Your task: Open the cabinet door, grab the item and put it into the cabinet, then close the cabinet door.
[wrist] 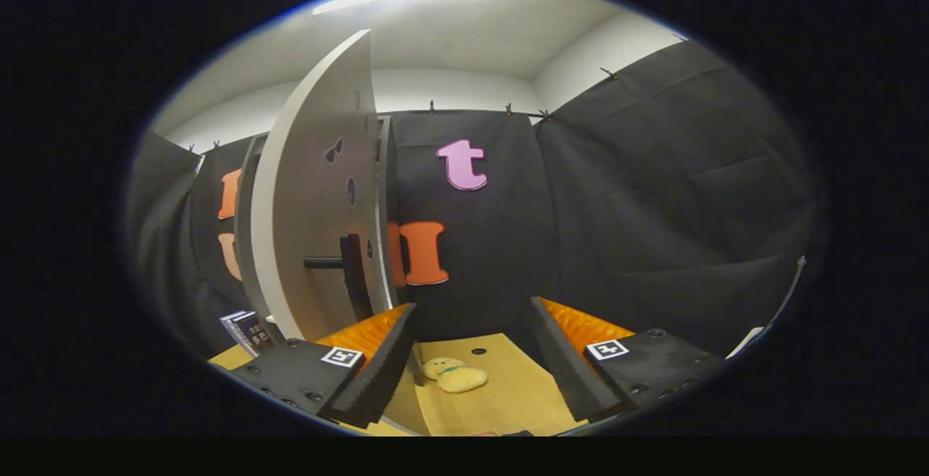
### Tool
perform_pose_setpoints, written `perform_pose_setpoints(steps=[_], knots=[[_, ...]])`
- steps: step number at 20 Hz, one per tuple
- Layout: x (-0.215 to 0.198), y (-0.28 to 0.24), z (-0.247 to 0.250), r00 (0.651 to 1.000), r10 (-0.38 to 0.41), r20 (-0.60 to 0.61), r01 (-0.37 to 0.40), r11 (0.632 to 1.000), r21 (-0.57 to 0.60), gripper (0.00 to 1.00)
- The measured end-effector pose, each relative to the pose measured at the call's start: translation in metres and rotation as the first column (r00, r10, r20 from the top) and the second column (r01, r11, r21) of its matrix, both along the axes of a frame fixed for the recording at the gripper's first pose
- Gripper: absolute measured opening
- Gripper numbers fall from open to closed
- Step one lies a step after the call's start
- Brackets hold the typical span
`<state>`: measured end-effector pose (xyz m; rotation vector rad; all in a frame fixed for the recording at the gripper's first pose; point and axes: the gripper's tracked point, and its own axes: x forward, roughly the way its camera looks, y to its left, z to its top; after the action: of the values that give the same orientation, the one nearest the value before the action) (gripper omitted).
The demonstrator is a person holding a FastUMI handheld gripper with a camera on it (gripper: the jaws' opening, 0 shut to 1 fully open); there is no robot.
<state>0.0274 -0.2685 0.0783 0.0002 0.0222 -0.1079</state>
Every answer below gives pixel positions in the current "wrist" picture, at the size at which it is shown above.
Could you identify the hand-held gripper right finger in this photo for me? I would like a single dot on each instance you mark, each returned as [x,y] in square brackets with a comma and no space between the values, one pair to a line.
[562,360]

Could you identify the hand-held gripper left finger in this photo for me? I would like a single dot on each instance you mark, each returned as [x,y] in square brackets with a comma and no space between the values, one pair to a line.
[385,360]

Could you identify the white cabinet door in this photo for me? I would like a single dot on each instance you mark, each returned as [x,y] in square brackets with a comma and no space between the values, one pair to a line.
[305,193]

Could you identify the yellow plush toy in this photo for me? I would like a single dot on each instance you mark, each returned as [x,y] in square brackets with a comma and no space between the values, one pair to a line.
[457,380]

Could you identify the stack of purple white booklets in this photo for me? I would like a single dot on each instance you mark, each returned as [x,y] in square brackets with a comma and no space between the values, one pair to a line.
[250,331]

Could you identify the black backdrop cloth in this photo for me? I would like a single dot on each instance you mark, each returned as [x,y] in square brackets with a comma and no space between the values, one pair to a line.
[653,207]

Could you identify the white panel edge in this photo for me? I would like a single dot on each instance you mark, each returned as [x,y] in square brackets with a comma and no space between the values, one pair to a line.
[747,342]

